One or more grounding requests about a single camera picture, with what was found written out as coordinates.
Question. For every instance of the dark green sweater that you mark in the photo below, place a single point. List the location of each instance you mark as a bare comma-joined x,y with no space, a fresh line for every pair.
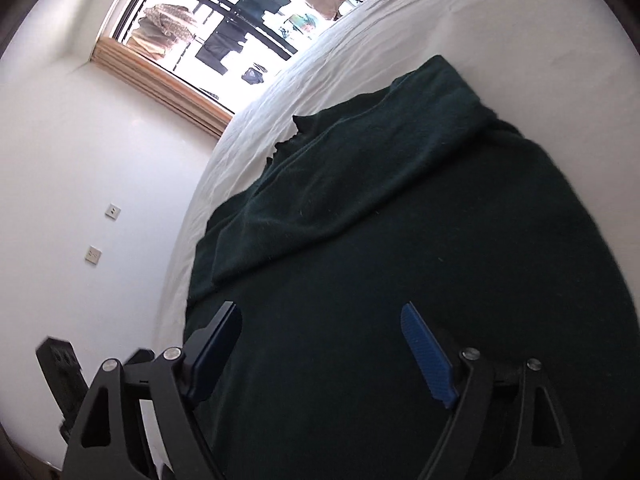
400,260

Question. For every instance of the white wall socket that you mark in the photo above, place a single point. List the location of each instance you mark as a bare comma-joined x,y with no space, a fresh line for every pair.
93,254
112,211

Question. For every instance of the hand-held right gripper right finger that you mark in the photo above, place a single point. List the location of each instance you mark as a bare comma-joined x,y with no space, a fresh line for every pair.
427,355

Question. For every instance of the patterned hanging garment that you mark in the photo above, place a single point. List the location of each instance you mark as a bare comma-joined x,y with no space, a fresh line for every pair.
165,27

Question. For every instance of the row of dark hanging clothes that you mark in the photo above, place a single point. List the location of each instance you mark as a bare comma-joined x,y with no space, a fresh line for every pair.
220,52

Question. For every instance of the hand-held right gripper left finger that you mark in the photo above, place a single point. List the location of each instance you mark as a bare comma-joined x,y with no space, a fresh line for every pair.
215,355

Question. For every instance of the beige curtain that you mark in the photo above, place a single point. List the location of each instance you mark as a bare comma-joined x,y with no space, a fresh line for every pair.
160,90

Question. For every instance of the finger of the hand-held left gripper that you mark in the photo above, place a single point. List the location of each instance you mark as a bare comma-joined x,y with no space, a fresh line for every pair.
60,380

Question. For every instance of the bed with white sheet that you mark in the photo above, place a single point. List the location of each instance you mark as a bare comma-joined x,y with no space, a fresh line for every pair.
400,25

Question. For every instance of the small dark hanging underwear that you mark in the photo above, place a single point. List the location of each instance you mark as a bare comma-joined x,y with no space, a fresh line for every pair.
254,74

